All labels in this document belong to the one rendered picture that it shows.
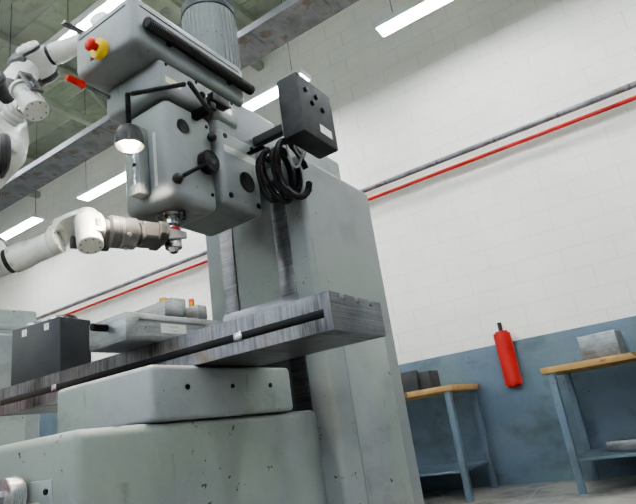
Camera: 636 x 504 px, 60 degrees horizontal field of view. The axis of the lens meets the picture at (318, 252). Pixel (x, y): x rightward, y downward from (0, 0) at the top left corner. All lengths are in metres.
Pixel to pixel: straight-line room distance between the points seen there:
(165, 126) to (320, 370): 0.84
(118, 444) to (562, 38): 5.62
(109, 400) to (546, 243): 4.62
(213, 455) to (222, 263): 0.83
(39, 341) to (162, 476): 0.84
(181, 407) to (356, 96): 5.82
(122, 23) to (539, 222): 4.45
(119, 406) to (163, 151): 0.70
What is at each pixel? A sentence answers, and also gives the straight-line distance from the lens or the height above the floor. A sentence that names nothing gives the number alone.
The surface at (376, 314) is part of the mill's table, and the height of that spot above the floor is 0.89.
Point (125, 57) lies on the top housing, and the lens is 1.74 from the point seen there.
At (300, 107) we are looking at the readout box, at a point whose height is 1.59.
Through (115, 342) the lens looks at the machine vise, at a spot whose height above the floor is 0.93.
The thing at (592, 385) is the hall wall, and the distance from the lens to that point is 5.30.
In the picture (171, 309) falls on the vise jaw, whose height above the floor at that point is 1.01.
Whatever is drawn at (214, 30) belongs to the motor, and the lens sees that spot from 2.13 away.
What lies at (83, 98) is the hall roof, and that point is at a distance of 9.88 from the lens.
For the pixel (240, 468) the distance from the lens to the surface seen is 1.43.
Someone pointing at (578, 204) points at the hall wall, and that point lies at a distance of 5.51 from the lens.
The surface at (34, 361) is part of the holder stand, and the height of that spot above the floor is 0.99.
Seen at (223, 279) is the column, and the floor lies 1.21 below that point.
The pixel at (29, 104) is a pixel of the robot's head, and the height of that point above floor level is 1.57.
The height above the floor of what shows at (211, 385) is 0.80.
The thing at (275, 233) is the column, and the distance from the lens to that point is 1.87.
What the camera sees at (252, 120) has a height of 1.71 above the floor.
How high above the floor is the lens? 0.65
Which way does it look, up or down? 18 degrees up
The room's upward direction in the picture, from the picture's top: 9 degrees counter-clockwise
